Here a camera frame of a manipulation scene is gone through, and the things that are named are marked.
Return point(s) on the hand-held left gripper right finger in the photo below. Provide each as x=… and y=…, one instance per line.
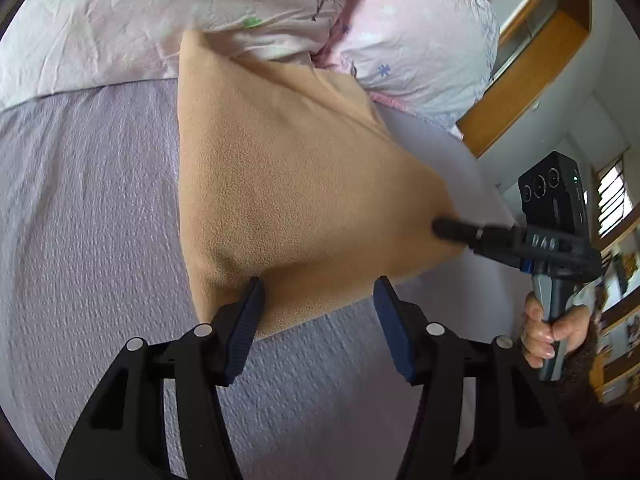
x=393, y=321

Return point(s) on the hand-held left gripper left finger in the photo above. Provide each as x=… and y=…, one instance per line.
x=245, y=322

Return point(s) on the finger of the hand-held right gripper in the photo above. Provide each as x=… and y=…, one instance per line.
x=467, y=232

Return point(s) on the tan fleece garment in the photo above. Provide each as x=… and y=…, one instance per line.
x=295, y=195

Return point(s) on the person's right forearm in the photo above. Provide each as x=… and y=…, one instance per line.
x=582, y=375

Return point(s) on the person's right hand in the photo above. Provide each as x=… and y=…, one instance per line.
x=550, y=327

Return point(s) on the barred window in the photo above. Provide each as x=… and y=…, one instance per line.
x=611, y=195

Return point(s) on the wooden shelf unit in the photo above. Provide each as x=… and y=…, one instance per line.
x=617, y=320

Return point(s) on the lavender textured bed sheet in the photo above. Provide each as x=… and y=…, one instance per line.
x=100, y=270

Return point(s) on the wooden bed headboard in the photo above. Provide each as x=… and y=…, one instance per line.
x=520, y=45

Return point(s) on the floral pink quilt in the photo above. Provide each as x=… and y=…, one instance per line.
x=240, y=20

